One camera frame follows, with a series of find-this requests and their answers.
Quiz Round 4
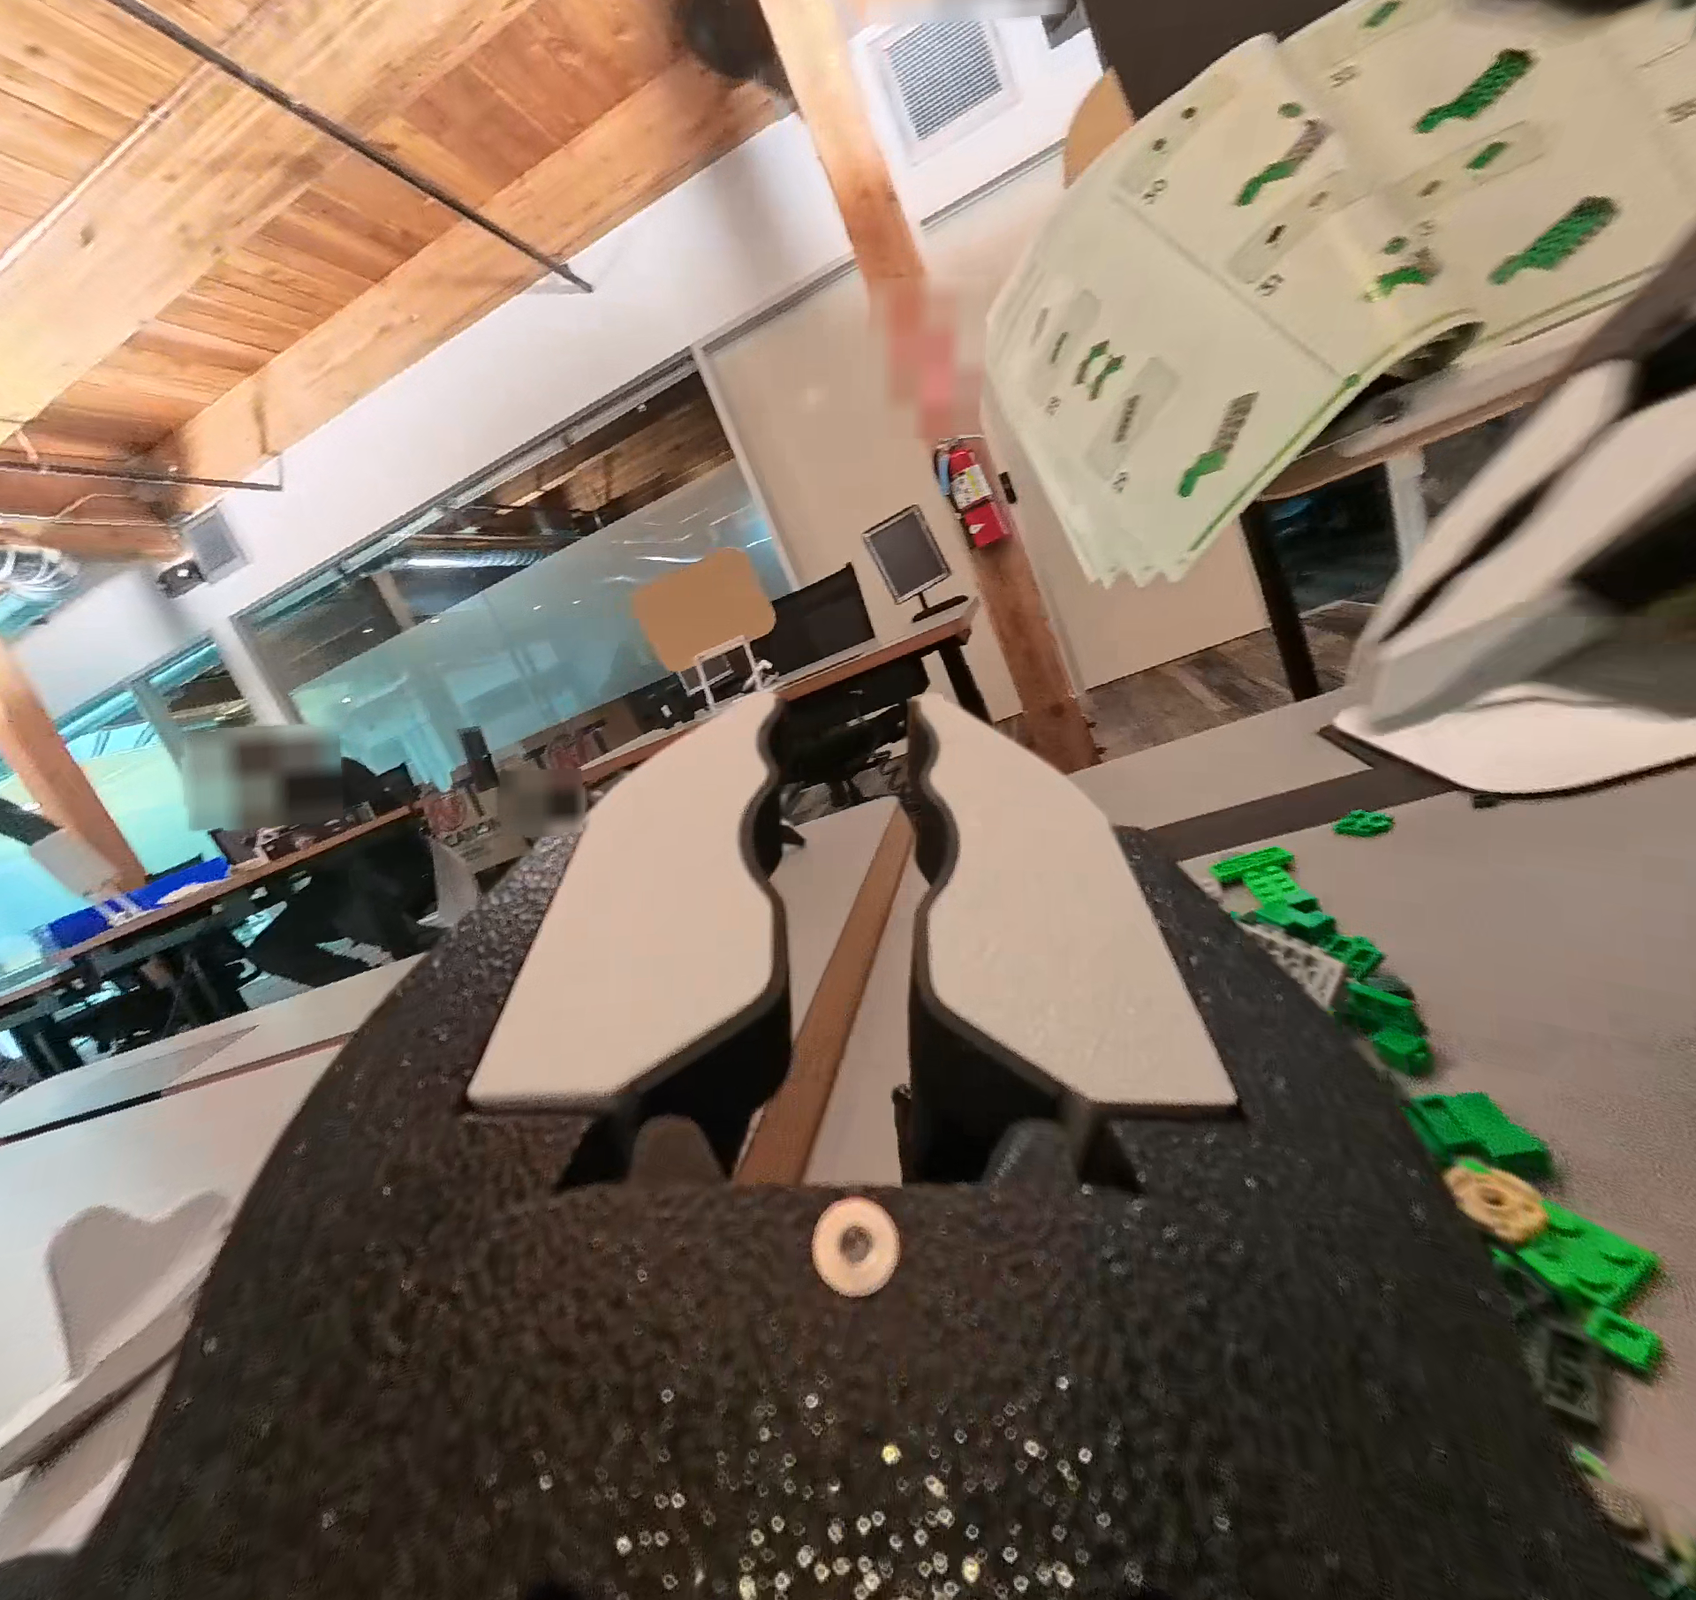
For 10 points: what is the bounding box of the wooden post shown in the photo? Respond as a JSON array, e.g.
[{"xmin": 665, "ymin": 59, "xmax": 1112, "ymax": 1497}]
[{"xmin": 720, "ymin": 0, "xmax": 1104, "ymax": 773}]

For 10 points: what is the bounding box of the wooden table with dark legs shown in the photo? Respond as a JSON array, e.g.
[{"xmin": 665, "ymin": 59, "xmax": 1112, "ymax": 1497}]
[{"xmin": 1243, "ymin": 361, "xmax": 1578, "ymax": 704}]

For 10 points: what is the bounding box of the white wire frame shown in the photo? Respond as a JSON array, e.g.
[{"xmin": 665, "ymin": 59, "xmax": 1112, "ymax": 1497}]
[{"xmin": 686, "ymin": 642, "xmax": 773, "ymax": 710}]

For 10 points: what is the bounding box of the tan round brick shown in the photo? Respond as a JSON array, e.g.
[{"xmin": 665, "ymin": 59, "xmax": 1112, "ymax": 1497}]
[{"xmin": 1441, "ymin": 1161, "xmax": 1551, "ymax": 1240}]

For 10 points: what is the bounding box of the black ceiling pipe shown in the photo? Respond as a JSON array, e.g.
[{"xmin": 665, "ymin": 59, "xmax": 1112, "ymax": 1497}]
[{"xmin": 0, "ymin": 0, "xmax": 596, "ymax": 297}]

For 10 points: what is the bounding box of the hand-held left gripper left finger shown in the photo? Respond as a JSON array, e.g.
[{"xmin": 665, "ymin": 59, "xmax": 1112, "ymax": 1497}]
[{"xmin": 467, "ymin": 695, "xmax": 800, "ymax": 1163}]

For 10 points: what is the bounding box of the wooden office desk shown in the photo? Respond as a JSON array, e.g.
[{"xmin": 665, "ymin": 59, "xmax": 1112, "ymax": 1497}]
[{"xmin": 582, "ymin": 597, "xmax": 998, "ymax": 791}]

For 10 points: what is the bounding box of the wall speaker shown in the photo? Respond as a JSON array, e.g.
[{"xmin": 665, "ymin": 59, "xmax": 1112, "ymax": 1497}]
[{"xmin": 157, "ymin": 506, "xmax": 251, "ymax": 595}]

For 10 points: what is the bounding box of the pile of green bricks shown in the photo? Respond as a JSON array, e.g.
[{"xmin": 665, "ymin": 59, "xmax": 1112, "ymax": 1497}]
[{"xmin": 1204, "ymin": 842, "xmax": 1696, "ymax": 1600}]

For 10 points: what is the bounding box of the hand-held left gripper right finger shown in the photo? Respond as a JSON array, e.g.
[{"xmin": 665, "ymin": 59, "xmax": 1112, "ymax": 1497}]
[{"xmin": 908, "ymin": 695, "xmax": 1241, "ymax": 1187}]

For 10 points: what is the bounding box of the red fire extinguisher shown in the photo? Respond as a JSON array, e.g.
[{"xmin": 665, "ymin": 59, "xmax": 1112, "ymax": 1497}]
[{"xmin": 933, "ymin": 434, "xmax": 1010, "ymax": 553}]

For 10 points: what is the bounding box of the computer monitor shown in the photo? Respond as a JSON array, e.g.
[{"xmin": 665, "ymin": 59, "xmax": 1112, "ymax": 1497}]
[{"xmin": 863, "ymin": 506, "xmax": 973, "ymax": 624}]

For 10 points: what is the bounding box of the grey desk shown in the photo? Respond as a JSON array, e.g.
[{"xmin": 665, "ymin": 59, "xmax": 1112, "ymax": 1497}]
[{"xmin": 0, "ymin": 736, "xmax": 1696, "ymax": 1600}]

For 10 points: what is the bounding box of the black office chair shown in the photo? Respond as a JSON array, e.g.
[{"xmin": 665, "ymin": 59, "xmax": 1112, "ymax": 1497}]
[{"xmin": 767, "ymin": 563, "xmax": 906, "ymax": 849}]

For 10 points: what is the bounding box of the glass partition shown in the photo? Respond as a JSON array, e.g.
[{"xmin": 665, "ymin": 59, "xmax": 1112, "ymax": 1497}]
[{"xmin": 0, "ymin": 347, "xmax": 796, "ymax": 940}]

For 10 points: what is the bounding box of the white air vent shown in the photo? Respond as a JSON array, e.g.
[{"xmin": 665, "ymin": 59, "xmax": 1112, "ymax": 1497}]
[{"xmin": 865, "ymin": 18, "xmax": 1020, "ymax": 147}]

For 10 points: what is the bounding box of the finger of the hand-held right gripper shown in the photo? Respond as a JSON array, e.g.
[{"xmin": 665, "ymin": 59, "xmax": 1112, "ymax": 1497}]
[
  {"xmin": 1355, "ymin": 589, "xmax": 1696, "ymax": 736},
  {"xmin": 1378, "ymin": 359, "xmax": 1696, "ymax": 638}
]

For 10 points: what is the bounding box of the brick instruction booklet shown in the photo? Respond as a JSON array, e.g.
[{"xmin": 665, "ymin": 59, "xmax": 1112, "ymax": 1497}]
[{"xmin": 986, "ymin": 0, "xmax": 1696, "ymax": 591}]

